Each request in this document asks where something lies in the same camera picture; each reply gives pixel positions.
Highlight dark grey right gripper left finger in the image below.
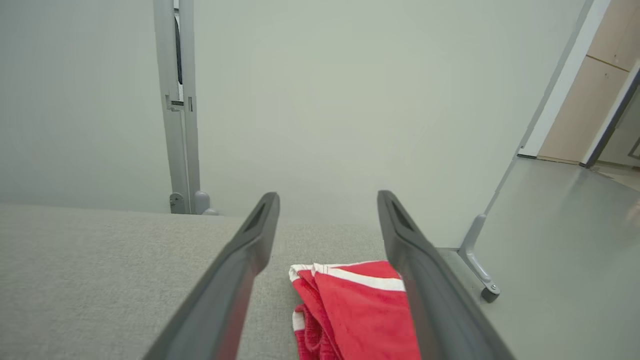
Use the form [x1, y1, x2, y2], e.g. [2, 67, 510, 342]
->
[142, 192, 281, 360]

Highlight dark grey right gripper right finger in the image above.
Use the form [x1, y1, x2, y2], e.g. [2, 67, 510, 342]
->
[377, 190, 516, 360]

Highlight red white shorts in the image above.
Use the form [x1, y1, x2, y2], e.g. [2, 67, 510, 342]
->
[288, 260, 424, 360]

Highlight grey metal partition foot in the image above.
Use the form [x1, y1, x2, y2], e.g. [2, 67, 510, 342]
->
[457, 214, 501, 304]
[169, 190, 220, 216]

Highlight light wooden door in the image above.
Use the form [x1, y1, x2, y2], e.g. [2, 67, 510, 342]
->
[537, 0, 640, 164]

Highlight grey aluminium partition post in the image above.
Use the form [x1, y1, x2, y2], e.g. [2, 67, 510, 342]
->
[152, 0, 201, 215]

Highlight dark grey door frame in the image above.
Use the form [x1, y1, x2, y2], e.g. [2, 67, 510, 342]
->
[580, 60, 640, 169]

